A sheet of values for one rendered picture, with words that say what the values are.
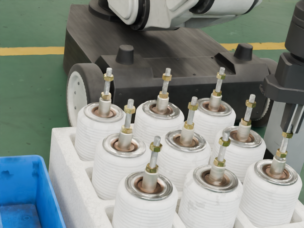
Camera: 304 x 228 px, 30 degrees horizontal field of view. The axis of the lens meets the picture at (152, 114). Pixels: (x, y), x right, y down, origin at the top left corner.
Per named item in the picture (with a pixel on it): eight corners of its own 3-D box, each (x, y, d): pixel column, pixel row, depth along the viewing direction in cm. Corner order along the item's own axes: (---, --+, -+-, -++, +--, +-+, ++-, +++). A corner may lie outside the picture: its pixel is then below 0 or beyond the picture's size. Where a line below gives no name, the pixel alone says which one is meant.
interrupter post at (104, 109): (94, 113, 107) (96, 98, 105) (102, 110, 108) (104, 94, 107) (104, 118, 105) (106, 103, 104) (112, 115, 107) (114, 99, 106)
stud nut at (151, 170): (159, 172, 87) (160, 167, 86) (151, 174, 85) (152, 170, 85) (151, 165, 88) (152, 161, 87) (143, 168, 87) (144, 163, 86)
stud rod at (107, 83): (104, 103, 107) (109, 67, 103) (108, 105, 106) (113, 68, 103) (101, 104, 106) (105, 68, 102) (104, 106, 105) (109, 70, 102)
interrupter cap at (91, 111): (75, 112, 106) (75, 109, 106) (101, 101, 112) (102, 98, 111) (105, 128, 102) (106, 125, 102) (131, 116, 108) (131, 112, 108)
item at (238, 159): (251, 211, 117) (273, 136, 109) (235, 236, 109) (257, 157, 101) (209, 193, 121) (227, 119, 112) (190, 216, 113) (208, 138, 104)
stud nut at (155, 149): (163, 150, 85) (164, 146, 84) (155, 153, 84) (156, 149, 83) (155, 144, 86) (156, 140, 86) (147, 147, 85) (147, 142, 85)
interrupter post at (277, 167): (265, 173, 97) (270, 156, 96) (273, 168, 99) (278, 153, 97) (276, 179, 96) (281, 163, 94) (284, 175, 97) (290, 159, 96)
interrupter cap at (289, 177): (244, 169, 97) (245, 166, 97) (270, 158, 102) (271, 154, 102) (280, 192, 93) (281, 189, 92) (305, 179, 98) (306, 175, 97)
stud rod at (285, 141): (276, 164, 96) (288, 125, 92) (275, 161, 97) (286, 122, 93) (282, 164, 96) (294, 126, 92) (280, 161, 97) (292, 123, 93)
